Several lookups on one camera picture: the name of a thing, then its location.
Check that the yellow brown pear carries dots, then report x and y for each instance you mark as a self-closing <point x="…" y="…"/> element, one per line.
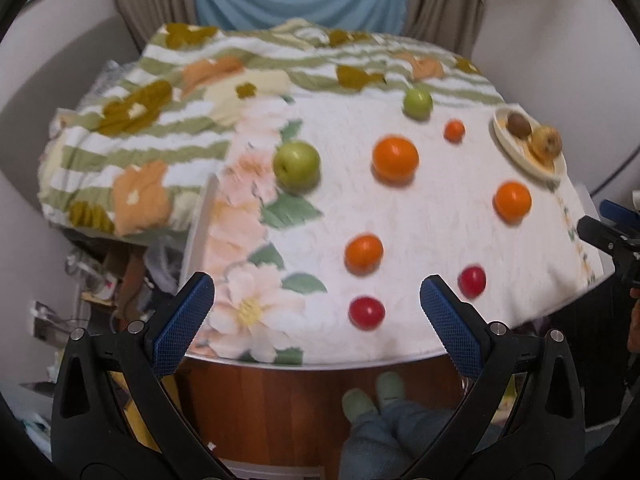
<point x="546" y="143"/>

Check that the white floral tablecloth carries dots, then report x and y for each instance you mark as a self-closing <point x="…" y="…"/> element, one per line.
<point x="435" y="240"/>

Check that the small green apple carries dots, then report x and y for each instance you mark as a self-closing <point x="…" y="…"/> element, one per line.
<point x="417" y="102"/>

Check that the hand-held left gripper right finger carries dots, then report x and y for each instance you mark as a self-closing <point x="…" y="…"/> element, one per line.
<point x="452" y="325"/>

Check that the person's legs in jeans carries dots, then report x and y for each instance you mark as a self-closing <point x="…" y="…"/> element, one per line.
<point x="380" y="445"/>

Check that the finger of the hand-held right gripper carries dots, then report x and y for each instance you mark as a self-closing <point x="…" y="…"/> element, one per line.
<point x="620" y="212"/>
<point x="600" y="232"/>

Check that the cream bowl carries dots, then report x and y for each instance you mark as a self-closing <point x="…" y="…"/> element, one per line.
<point x="522" y="157"/>

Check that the grey wall outlet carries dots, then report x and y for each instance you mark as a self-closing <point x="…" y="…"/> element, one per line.
<point x="47" y="320"/>

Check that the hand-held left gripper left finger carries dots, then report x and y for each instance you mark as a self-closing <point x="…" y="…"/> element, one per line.
<point x="182" y="320"/>

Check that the large orange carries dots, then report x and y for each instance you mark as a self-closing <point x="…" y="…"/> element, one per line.
<point x="512" y="201"/>
<point x="395" y="159"/>
<point x="364" y="254"/>

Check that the person's right hand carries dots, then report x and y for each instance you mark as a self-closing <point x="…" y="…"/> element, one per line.
<point x="634" y="325"/>

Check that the brown kiwi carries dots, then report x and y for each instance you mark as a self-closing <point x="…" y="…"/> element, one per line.
<point x="518" y="124"/>

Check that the beige curtain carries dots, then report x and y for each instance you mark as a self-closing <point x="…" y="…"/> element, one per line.
<point x="447" y="5"/>
<point x="150" y="0"/>

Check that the grey patterned cloth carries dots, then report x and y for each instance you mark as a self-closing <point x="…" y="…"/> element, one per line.
<point x="110" y="82"/>

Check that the red tomato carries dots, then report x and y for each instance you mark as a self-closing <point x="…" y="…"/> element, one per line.
<point x="366" y="312"/>
<point x="472" y="281"/>

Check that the small tangerine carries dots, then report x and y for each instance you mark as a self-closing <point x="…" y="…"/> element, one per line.
<point x="454" y="130"/>

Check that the striped floral blanket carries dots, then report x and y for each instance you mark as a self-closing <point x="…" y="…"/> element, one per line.
<point x="165" y="110"/>

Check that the large green apple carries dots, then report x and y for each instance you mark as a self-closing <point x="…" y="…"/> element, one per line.
<point x="296" y="165"/>

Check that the pale green slipper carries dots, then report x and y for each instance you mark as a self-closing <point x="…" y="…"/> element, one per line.
<point x="391" y="390"/>
<point x="357" y="402"/>

